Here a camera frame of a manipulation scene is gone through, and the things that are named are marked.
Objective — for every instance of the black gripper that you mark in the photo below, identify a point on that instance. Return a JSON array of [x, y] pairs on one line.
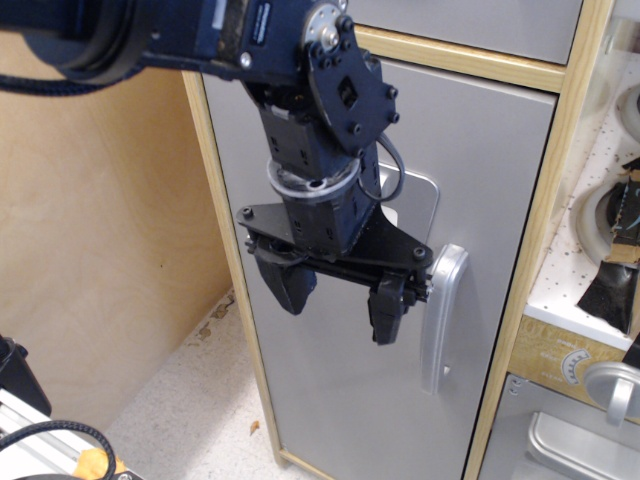
[[335, 226]]

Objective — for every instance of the silver fridge door handle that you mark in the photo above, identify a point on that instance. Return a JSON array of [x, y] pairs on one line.
[[446, 274]]

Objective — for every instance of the grey toy fridge door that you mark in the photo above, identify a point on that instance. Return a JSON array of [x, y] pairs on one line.
[[342, 404]]

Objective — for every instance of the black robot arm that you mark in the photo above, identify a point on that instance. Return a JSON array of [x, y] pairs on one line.
[[323, 104]]

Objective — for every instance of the silver ice dispenser panel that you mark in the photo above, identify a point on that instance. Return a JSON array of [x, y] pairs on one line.
[[414, 209]]

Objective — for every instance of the grey oven door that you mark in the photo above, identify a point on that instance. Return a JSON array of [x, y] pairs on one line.
[[507, 457]]

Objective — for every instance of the silver oven knob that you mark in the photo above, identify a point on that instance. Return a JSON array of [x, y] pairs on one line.
[[614, 386]]

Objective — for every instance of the orange tape piece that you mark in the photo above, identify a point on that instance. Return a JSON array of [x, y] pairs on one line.
[[92, 464]]

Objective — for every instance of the white speckled stove top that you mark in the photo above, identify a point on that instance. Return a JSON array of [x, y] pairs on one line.
[[571, 292]]

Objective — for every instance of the grey upper freezer door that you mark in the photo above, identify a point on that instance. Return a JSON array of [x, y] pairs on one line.
[[540, 30]]

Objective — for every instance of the wooden toy kitchen frame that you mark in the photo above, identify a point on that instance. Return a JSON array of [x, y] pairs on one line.
[[568, 82]]

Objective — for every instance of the silver oven door handle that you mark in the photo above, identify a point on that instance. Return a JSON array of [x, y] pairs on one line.
[[579, 453]]

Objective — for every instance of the aluminium extrusion rail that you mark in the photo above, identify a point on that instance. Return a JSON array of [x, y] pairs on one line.
[[48, 453]]

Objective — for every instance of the black box on rail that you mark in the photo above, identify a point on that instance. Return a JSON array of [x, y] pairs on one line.
[[18, 379]]

